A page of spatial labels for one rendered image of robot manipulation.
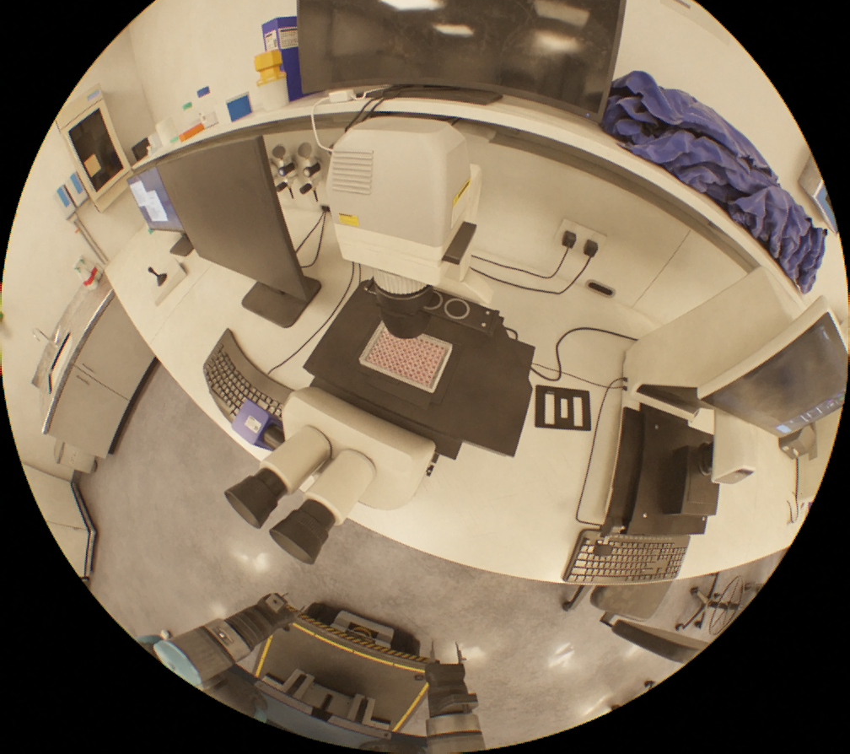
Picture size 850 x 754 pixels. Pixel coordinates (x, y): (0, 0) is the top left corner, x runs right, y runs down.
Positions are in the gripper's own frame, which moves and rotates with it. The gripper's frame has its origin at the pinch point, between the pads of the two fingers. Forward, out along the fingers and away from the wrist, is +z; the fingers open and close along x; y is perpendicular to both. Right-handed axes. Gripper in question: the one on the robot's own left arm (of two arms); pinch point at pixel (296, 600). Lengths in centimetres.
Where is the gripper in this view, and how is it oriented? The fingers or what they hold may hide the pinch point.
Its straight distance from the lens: 76.4
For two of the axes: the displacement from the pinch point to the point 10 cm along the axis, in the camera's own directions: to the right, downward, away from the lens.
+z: 2.7, 2.4, 9.3
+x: -8.7, -3.4, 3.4
